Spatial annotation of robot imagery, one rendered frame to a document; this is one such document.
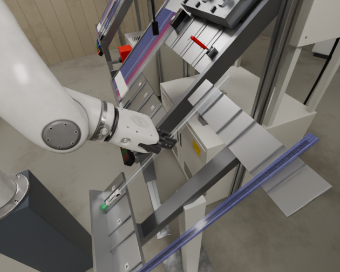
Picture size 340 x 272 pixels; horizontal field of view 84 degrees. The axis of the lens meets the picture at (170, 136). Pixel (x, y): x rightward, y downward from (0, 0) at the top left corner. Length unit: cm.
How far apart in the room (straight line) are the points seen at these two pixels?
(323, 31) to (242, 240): 110
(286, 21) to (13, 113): 68
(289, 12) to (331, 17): 25
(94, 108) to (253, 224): 124
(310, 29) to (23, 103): 84
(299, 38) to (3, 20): 80
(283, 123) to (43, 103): 102
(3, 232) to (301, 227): 148
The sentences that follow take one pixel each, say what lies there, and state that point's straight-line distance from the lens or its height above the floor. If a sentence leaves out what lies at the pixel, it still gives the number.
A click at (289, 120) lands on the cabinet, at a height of 62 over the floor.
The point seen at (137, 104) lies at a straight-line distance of 90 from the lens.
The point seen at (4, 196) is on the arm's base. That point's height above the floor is 74.
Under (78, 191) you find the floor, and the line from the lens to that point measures 168.
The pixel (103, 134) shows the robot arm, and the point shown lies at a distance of 38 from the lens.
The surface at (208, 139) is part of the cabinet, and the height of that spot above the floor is 62.
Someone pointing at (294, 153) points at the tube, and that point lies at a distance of 33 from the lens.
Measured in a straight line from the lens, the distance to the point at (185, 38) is 88.
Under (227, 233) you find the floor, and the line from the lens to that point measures 136.
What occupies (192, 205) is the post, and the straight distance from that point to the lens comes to 50.
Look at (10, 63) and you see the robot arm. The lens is 29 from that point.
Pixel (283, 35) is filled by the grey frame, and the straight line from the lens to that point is 73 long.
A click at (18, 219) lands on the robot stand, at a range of 86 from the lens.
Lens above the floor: 126
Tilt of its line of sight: 43 degrees down
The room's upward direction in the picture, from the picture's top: 5 degrees counter-clockwise
